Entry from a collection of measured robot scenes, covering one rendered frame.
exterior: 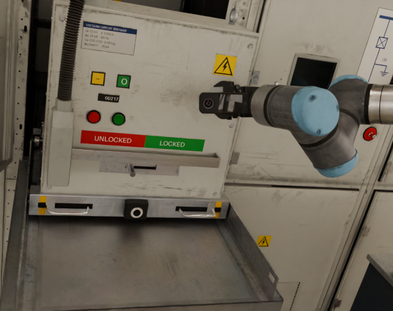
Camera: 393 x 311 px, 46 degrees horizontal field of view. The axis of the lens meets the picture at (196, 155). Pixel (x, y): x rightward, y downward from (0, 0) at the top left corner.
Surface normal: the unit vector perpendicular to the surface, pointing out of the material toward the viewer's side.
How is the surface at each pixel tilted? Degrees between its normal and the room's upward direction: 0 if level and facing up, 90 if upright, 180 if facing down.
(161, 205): 90
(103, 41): 90
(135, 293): 0
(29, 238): 0
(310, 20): 90
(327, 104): 72
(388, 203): 90
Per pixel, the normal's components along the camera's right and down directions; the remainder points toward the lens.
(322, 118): 0.48, 0.12
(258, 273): -0.94, -0.06
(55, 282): 0.19, -0.90
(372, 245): 0.28, 0.43
